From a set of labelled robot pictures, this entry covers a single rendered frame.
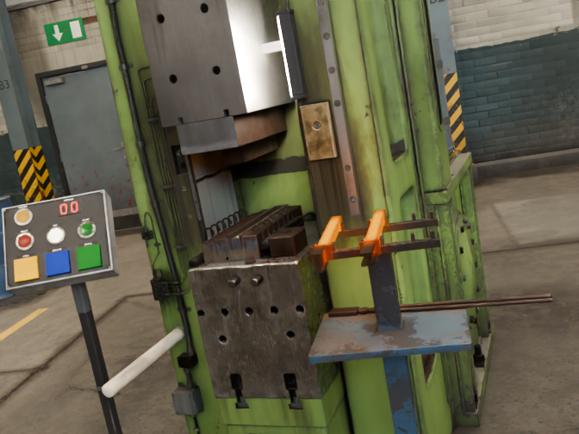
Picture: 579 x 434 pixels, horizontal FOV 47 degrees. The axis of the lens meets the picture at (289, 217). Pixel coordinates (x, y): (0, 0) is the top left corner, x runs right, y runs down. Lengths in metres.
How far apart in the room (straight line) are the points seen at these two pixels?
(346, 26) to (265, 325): 0.94
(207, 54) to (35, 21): 7.12
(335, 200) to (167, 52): 0.69
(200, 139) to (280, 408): 0.89
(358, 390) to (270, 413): 0.31
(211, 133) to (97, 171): 6.85
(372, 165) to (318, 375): 0.66
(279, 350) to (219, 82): 0.84
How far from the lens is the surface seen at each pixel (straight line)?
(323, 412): 2.15
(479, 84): 7.89
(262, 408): 2.22
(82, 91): 8.83
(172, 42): 2.09
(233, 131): 2.01
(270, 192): 2.53
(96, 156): 8.84
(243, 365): 2.17
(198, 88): 2.05
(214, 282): 2.10
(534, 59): 7.97
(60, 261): 2.22
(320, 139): 2.04
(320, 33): 2.05
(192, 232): 2.32
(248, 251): 2.08
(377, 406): 2.31
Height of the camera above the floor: 1.42
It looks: 11 degrees down
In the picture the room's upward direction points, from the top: 10 degrees counter-clockwise
